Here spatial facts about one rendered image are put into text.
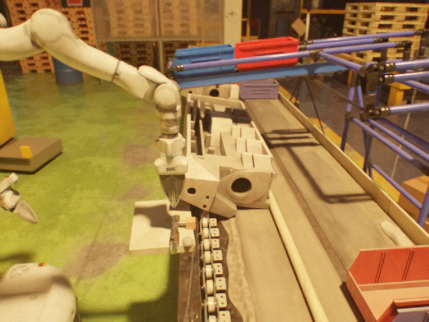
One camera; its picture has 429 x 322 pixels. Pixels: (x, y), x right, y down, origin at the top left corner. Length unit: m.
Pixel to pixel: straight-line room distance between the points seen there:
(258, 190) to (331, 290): 0.47
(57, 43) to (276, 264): 0.90
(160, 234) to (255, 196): 0.41
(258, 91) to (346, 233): 1.93
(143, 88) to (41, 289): 1.20
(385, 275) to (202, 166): 0.69
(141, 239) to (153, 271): 1.07
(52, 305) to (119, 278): 0.64
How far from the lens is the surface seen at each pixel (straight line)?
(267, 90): 3.04
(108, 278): 2.25
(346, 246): 1.28
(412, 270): 1.17
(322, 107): 5.19
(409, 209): 2.80
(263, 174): 1.31
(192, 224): 1.19
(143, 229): 1.23
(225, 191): 1.32
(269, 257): 1.17
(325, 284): 1.12
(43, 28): 0.93
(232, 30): 7.36
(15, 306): 1.84
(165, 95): 0.93
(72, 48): 0.93
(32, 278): 1.84
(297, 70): 1.72
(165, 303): 2.05
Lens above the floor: 1.51
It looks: 25 degrees down
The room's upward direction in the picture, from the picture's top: straight up
